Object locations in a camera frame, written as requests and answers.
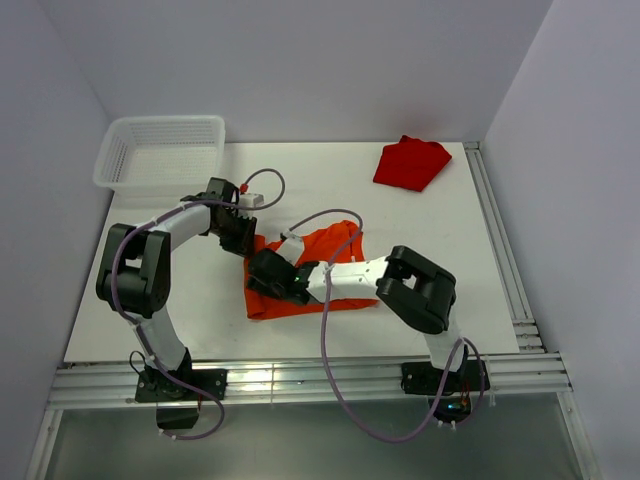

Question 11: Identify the orange t-shirt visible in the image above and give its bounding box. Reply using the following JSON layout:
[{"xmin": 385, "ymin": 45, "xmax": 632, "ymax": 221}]
[{"xmin": 243, "ymin": 219, "xmax": 380, "ymax": 320}]

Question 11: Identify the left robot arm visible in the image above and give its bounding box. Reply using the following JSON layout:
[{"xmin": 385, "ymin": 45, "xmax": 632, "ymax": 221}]
[{"xmin": 96, "ymin": 178, "xmax": 264, "ymax": 399}]

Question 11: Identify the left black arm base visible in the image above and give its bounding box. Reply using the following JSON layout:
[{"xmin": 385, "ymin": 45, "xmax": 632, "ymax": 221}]
[{"xmin": 135, "ymin": 368, "xmax": 227, "ymax": 433}]

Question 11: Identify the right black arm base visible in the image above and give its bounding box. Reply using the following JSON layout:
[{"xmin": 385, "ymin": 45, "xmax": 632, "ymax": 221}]
[{"xmin": 401, "ymin": 361, "xmax": 491, "ymax": 423}]

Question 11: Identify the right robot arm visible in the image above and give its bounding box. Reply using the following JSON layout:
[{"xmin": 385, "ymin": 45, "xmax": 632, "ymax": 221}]
[{"xmin": 247, "ymin": 246, "xmax": 468, "ymax": 390}]

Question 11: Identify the white perforated plastic basket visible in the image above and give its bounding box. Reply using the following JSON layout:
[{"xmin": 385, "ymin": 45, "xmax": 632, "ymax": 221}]
[{"xmin": 93, "ymin": 115, "xmax": 226, "ymax": 196}]

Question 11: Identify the red folded t-shirt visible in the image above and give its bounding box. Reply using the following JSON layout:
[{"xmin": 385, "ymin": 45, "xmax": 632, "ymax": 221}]
[{"xmin": 373, "ymin": 135, "xmax": 452, "ymax": 192}]

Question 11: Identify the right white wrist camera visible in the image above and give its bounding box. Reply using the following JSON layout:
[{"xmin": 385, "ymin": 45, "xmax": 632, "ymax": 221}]
[{"xmin": 276, "ymin": 230, "xmax": 305, "ymax": 265}]

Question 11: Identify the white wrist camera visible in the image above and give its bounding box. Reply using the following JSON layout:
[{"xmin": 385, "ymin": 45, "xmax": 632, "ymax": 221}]
[
  {"xmin": 276, "ymin": 230, "xmax": 305, "ymax": 265},
  {"xmin": 237, "ymin": 184, "xmax": 264, "ymax": 209}
]

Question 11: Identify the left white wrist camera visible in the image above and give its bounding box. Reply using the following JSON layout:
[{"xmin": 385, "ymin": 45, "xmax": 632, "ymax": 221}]
[{"xmin": 237, "ymin": 184, "xmax": 264, "ymax": 209}]

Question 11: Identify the aluminium front rail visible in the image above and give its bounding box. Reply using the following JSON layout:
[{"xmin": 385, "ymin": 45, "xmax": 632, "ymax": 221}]
[{"xmin": 46, "ymin": 353, "xmax": 572, "ymax": 410}]

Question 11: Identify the aluminium side rail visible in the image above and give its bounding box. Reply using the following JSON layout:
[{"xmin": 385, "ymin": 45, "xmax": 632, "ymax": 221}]
[{"xmin": 463, "ymin": 142, "xmax": 546, "ymax": 354}]

